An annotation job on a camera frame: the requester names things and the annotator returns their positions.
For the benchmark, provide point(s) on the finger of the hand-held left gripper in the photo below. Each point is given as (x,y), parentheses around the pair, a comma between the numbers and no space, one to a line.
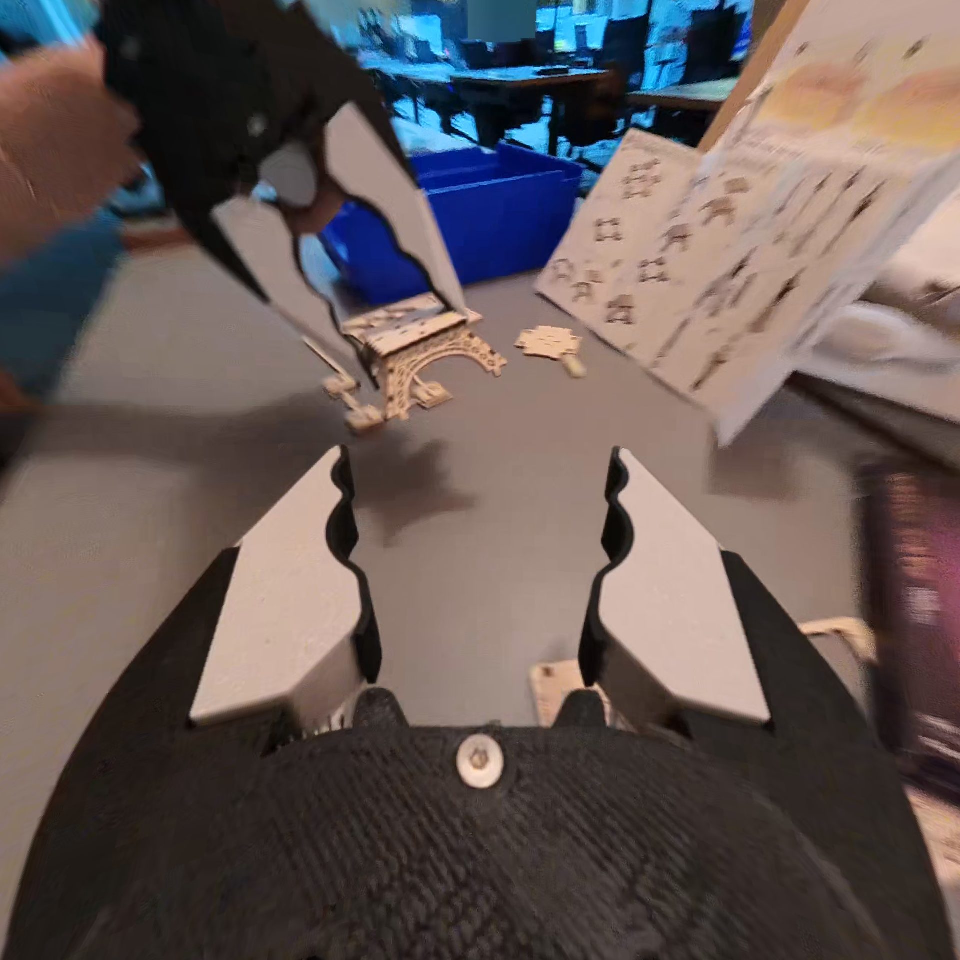
(375,172)
(262,247)

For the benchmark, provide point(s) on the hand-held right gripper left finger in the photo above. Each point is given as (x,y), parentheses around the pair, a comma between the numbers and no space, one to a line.
(285,622)

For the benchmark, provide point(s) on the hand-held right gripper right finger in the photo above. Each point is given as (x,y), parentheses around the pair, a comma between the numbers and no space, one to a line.
(667,615)

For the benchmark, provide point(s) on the wooden tower base model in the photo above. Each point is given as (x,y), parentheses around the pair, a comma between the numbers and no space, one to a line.
(420,352)

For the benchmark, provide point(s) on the grey desk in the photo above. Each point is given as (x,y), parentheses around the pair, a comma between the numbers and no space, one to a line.
(525,487)

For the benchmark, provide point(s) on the person's left hand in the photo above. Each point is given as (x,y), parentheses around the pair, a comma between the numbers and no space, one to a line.
(52,142)

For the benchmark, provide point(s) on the blue plastic bin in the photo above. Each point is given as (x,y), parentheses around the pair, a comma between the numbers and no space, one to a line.
(495,217)

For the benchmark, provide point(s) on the wooden sheet with lattice parts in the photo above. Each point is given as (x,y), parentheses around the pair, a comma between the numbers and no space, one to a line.
(551,697)

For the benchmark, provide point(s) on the dark background table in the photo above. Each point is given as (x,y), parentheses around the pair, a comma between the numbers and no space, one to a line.
(525,75)
(690,94)

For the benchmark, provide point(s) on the small jagged wooden plate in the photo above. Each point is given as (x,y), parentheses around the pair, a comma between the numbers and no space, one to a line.
(546,341)

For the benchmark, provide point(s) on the purple puzzle box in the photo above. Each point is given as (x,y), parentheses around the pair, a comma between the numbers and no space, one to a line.
(919,600)

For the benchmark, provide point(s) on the small white wax stick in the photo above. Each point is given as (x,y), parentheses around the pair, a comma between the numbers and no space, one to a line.
(574,367)

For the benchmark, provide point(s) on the paper instruction manual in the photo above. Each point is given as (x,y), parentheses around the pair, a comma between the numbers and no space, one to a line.
(712,247)

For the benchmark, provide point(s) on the tan backing board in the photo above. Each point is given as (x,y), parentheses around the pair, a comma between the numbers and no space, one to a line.
(750,67)

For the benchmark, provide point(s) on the wooden frame with square feet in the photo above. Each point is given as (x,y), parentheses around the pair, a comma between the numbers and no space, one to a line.
(365,418)

